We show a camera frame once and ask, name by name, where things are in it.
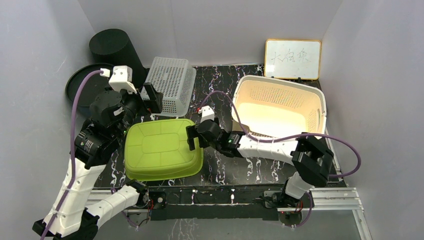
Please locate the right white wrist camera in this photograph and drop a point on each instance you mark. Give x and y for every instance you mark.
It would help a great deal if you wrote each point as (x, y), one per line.
(206, 113)

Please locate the large black plastic bucket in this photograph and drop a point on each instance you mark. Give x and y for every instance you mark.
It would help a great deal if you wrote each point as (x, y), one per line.
(114, 46)

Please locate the aluminium frame rail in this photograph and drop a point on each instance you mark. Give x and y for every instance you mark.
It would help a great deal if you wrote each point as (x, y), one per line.
(324, 199)

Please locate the green perforated plastic basket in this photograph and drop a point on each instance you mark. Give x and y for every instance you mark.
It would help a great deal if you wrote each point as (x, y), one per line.
(174, 78)

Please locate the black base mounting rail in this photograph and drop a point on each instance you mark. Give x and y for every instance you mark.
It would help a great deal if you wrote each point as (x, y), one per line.
(251, 201)

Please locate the small whiteboard with writing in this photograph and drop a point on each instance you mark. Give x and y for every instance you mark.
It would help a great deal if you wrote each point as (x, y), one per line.
(291, 59)

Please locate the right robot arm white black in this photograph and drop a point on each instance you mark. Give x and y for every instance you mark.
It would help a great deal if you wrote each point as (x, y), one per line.
(311, 158)

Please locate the beige perforated plastic basket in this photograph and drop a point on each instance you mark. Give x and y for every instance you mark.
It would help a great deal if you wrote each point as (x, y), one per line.
(272, 107)

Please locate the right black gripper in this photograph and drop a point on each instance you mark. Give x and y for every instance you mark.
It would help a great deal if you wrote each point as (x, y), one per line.
(192, 134)

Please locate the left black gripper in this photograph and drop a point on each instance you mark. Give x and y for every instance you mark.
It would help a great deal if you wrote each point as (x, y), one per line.
(154, 104)

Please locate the solid green plastic tub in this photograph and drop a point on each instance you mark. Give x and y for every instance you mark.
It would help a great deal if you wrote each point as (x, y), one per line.
(158, 150)

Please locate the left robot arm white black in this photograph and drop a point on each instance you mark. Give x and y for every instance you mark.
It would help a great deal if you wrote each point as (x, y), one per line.
(91, 149)

